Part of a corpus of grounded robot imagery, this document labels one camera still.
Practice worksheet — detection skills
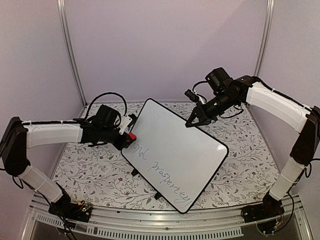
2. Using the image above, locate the white whiteboard black frame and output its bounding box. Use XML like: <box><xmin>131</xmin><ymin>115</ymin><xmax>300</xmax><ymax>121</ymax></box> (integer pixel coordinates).
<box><xmin>121</xmin><ymin>98</ymin><xmax>229</xmax><ymax>214</ymax></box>

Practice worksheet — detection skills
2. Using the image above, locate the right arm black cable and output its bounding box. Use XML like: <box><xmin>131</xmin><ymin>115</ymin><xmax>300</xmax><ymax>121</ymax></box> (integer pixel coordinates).
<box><xmin>191</xmin><ymin>80</ymin><xmax>209</xmax><ymax>94</ymax></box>

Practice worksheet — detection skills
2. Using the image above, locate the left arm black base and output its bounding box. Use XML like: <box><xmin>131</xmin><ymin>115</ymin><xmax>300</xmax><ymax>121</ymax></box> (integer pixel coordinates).
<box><xmin>48</xmin><ymin>194</ymin><xmax>92</xmax><ymax>223</ymax></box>

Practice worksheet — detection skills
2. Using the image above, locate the aluminium frame post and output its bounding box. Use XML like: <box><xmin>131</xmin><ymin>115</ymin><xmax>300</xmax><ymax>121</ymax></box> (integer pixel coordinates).
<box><xmin>253</xmin><ymin>0</ymin><xmax>275</xmax><ymax>77</ymax></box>
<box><xmin>56</xmin><ymin>0</ymin><xmax>87</xmax><ymax>106</ymax></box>

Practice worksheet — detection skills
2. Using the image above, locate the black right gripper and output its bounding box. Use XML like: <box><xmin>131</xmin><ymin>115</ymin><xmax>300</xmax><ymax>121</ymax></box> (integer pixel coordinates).
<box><xmin>185</xmin><ymin>92</ymin><xmax>238</xmax><ymax>129</ymax></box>

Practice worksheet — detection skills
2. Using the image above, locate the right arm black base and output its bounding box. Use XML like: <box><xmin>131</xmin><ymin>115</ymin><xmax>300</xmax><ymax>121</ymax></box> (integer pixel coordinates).
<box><xmin>240</xmin><ymin>192</ymin><xmax>285</xmax><ymax>235</ymax></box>

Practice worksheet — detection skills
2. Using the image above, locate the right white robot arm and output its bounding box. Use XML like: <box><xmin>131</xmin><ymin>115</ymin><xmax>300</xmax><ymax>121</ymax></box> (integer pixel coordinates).
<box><xmin>184</xmin><ymin>67</ymin><xmax>320</xmax><ymax>218</ymax></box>

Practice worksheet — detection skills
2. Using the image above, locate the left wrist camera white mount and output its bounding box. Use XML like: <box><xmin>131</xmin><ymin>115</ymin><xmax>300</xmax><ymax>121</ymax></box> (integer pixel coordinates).
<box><xmin>118</xmin><ymin>113</ymin><xmax>137</xmax><ymax>135</ymax></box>

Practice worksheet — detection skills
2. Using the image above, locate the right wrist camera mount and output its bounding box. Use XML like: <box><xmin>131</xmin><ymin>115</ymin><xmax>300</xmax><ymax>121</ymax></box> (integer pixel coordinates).
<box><xmin>184</xmin><ymin>89</ymin><xmax>207</xmax><ymax>105</ymax></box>

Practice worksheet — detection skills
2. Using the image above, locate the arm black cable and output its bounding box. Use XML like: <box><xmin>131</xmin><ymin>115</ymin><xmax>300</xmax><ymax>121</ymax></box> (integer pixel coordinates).
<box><xmin>84</xmin><ymin>92</ymin><xmax>128</xmax><ymax>121</ymax></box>
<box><xmin>191</xmin><ymin>80</ymin><xmax>209</xmax><ymax>94</ymax></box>

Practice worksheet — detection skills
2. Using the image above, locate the aluminium front rail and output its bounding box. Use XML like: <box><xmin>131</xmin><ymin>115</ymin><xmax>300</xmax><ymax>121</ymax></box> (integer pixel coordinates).
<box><xmin>21</xmin><ymin>194</ymin><xmax>315</xmax><ymax>240</ymax></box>

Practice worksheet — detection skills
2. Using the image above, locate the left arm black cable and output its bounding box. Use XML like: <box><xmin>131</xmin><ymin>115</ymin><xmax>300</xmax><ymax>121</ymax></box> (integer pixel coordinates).
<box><xmin>84</xmin><ymin>92</ymin><xmax>128</xmax><ymax>121</ymax></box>

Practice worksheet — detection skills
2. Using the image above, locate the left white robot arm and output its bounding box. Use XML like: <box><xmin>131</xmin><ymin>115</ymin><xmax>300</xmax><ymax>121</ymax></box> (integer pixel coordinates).
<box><xmin>0</xmin><ymin>105</ymin><xmax>137</xmax><ymax>217</ymax></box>

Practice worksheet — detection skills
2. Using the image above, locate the right aluminium frame post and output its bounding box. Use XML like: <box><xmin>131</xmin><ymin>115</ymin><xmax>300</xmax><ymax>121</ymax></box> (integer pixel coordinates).
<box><xmin>253</xmin><ymin>0</ymin><xmax>275</xmax><ymax>77</ymax></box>

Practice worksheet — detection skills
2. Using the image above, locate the red whiteboard eraser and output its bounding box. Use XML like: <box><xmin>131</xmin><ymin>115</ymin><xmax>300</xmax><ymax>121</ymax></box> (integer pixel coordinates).
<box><xmin>127</xmin><ymin>132</ymin><xmax>137</xmax><ymax>142</ymax></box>

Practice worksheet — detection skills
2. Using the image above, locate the black whiteboard stand foot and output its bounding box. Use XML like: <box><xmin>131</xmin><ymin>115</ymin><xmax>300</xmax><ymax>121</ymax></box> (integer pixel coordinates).
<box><xmin>131</xmin><ymin>168</ymin><xmax>139</xmax><ymax>176</ymax></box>

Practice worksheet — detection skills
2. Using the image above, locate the left aluminium frame post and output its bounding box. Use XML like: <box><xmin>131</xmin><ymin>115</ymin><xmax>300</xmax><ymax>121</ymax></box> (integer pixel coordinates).
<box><xmin>56</xmin><ymin>0</ymin><xmax>87</xmax><ymax>106</ymax></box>

